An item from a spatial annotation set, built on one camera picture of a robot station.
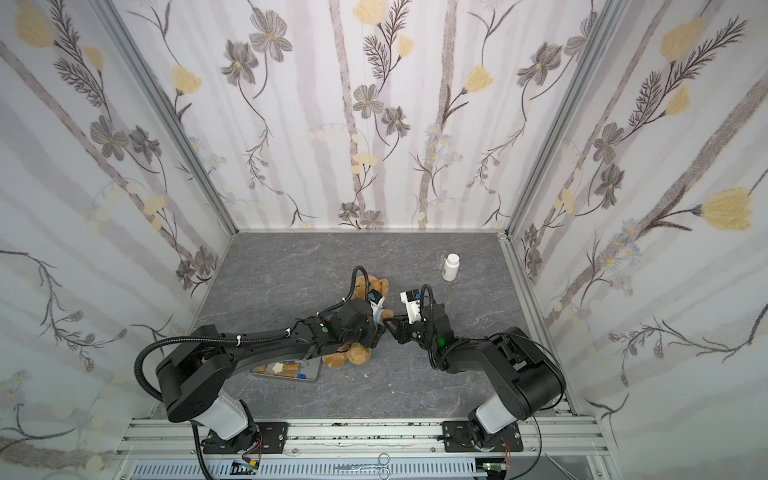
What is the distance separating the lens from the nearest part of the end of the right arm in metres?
0.71

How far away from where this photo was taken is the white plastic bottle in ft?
3.36

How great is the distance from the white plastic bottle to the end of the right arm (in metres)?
0.27
